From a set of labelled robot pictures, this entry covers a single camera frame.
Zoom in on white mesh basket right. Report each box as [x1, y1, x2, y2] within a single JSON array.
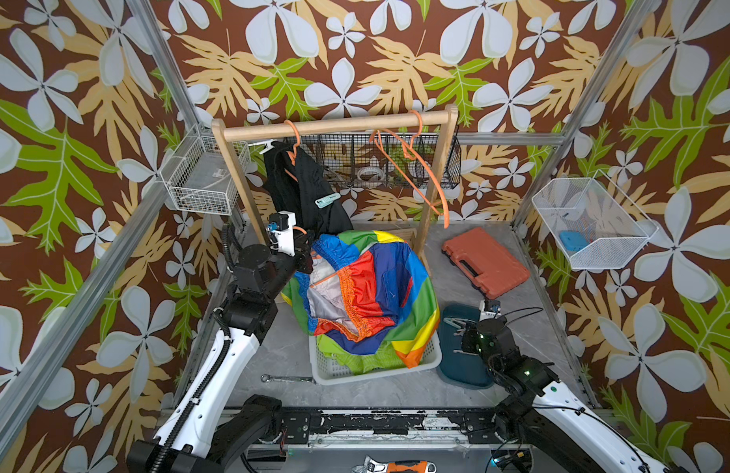
[[532, 175, 659, 271]]

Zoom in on orange hanger of green shorts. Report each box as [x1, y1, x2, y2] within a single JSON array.
[[369, 109, 452, 230]]

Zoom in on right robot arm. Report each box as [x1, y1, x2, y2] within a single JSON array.
[[459, 317, 679, 472]]

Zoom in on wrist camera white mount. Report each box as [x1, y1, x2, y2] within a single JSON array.
[[266, 211, 296, 256], [479, 299, 502, 321]]

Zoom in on white plastic laundry basket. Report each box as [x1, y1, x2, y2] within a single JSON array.
[[308, 333, 442, 385]]

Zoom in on rainbow striped shorts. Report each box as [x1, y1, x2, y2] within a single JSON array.
[[281, 231, 441, 369]]

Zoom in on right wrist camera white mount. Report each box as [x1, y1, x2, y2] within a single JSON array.
[[479, 299, 502, 321]]

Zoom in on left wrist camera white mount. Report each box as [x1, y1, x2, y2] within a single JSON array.
[[266, 211, 296, 256]]

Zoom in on white wire basket left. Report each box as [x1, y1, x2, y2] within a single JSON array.
[[162, 119, 252, 216]]

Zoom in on orange handled adjustable wrench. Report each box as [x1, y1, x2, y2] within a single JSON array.
[[351, 456, 438, 473]]

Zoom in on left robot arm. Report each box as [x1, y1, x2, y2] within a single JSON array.
[[126, 227, 313, 472]]

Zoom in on aluminium frame post left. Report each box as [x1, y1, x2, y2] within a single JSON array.
[[0, 1, 223, 472]]

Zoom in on red plastic tool case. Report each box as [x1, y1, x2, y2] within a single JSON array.
[[442, 228, 530, 300]]

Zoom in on mint clothespin left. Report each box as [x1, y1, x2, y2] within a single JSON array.
[[315, 192, 341, 209]]

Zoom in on aluminium frame post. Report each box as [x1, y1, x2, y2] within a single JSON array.
[[0, 1, 223, 472], [512, 1, 657, 229]]

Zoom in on orange hanger of black shorts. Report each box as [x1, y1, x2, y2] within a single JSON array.
[[283, 120, 301, 179]]

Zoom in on black shorts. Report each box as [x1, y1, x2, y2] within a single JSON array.
[[263, 141, 353, 237]]

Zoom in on dark teal tray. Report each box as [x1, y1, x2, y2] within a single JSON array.
[[437, 304, 494, 390]]

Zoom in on small silver wrench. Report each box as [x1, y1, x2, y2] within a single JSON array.
[[260, 374, 316, 384]]

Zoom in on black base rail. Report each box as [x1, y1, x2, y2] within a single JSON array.
[[210, 392, 555, 468]]

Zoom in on black wire basket back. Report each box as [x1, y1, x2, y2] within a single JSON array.
[[302, 132, 430, 188]]

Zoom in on lime green shorts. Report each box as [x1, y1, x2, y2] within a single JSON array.
[[316, 335, 405, 376]]

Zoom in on aluminium frame post right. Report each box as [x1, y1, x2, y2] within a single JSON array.
[[512, 1, 657, 229]]

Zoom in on blue object in basket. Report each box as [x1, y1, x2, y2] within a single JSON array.
[[559, 231, 591, 253]]

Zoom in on wooden clothes rack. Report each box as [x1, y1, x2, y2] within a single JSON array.
[[209, 104, 461, 304]]

